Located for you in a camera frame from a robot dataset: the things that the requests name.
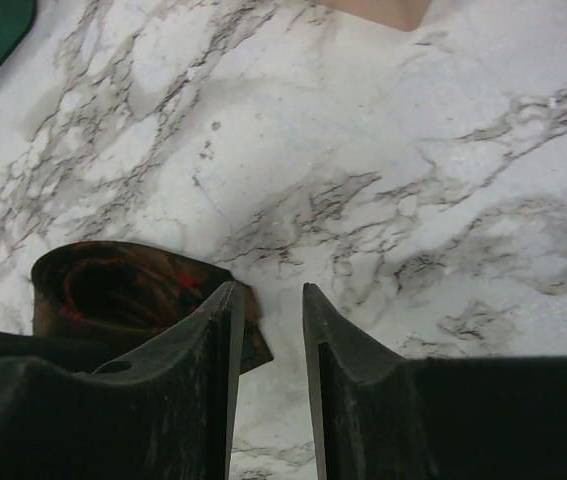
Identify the brown red patterned tie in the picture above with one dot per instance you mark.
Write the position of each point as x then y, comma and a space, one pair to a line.
121, 294

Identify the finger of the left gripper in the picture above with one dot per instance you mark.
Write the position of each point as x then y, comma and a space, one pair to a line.
67, 353

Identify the peach desk organizer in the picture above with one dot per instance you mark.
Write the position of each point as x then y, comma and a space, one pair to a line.
404, 15

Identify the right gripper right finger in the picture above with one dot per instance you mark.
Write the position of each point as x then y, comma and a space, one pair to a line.
378, 415

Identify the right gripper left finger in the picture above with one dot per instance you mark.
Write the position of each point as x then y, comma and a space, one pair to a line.
164, 410

